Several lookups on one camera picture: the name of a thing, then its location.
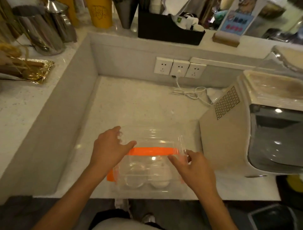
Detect gold tray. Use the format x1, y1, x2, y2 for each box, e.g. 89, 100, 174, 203
0, 56, 55, 85

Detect white wall socket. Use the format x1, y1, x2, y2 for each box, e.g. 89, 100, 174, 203
185, 63, 207, 79
154, 57, 174, 75
169, 59, 190, 77

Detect orange tape strip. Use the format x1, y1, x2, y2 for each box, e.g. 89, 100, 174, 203
107, 147, 187, 184

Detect black organizer box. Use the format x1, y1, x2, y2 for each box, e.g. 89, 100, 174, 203
138, 8, 206, 46

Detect large steel pitcher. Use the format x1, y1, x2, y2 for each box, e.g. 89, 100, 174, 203
12, 6, 66, 56

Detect person's right forearm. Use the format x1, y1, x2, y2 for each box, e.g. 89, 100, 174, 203
195, 190, 238, 230

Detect white countertop appliance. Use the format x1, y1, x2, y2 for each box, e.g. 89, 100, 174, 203
199, 70, 303, 178

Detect white egg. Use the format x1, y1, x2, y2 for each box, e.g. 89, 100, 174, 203
150, 166, 173, 189

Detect person's right hand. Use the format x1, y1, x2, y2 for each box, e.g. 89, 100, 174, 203
168, 150, 219, 198

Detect white paper packets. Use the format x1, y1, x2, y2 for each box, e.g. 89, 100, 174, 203
163, 0, 205, 32

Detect clear plastic egg box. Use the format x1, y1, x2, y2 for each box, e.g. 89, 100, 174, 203
107, 126, 193, 193

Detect black bin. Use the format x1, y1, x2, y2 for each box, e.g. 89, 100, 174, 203
276, 174, 303, 212

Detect white power cable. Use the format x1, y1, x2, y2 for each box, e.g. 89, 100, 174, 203
172, 69, 214, 106

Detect person's left hand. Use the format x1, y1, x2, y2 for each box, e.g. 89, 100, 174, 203
89, 126, 137, 175

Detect grey metal cup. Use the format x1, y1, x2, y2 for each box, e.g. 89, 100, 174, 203
114, 0, 138, 29

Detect person's left forearm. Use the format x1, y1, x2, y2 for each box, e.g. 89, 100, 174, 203
32, 163, 117, 230

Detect wooden sign holder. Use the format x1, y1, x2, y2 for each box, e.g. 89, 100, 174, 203
212, 31, 240, 47

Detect person's white shirt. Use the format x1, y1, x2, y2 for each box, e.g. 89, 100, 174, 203
92, 218, 162, 230

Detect yellow cup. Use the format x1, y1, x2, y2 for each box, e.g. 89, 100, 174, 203
86, 0, 113, 29

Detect small steel pitcher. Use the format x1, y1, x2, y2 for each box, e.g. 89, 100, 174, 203
46, 0, 78, 43

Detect grey storage box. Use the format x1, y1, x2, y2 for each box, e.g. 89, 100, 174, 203
247, 203, 303, 230

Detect person's white shoe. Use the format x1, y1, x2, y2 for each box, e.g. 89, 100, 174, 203
142, 214, 156, 225
115, 199, 131, 215

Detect printed sign card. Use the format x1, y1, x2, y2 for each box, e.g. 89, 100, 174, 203
218, 0, 267, 36

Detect person's black shorts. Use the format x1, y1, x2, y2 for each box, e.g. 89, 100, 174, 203
88, 209, 166, 230

